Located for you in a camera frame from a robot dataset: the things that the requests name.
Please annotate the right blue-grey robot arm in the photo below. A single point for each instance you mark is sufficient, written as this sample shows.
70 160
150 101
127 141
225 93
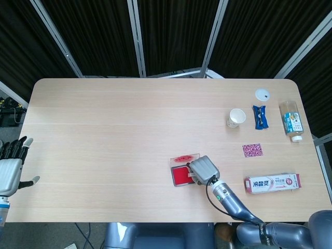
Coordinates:
230 199

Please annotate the white pink toothpaste box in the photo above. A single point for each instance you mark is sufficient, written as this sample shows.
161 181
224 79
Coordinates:
272 184

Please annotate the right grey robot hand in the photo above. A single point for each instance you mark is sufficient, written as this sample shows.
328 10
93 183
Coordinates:
205 169

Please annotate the white paper cup green print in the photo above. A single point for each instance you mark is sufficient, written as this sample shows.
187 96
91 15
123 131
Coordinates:
236 116

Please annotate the red ink pad clear lid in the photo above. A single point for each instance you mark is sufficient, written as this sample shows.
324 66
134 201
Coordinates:
179 176

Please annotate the purple patterned card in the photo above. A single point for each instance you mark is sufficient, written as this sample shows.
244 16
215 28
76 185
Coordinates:
252 150

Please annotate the black curtain panel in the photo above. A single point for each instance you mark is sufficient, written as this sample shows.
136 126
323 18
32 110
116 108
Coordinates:
259 33
315 90
176 33
96 36
23 44

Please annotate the round white plastic cup lid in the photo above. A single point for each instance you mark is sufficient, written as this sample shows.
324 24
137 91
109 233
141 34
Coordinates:
262 94

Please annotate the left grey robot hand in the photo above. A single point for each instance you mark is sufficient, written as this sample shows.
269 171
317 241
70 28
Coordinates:
9 173

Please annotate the blue-grey robot torso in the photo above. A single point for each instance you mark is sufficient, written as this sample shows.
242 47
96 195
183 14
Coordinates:
158 236

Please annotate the clear plastic drink bottle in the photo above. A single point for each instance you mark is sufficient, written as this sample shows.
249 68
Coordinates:
291 122

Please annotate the grey partition frame post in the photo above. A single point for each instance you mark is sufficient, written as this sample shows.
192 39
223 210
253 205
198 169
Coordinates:
303 44
59 41
13 94
137 39
323 160
211 39

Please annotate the blue snack wrapper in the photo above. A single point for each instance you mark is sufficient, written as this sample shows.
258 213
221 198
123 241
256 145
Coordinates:
260 118

